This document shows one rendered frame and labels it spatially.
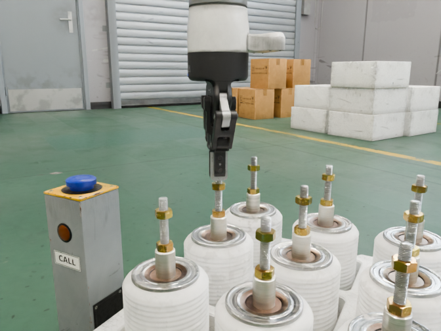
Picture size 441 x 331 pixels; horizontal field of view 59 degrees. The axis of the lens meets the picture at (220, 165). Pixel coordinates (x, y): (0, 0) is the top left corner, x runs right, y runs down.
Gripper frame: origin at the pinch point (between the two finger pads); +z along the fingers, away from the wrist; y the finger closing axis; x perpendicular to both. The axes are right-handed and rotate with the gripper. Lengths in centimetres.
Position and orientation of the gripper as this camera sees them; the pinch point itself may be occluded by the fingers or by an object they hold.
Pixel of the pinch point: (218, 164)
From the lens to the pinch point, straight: 51.7
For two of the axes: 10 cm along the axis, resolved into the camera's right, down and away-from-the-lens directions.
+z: 0.0, 9.7, 2.4
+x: 9.9, -0.4, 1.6
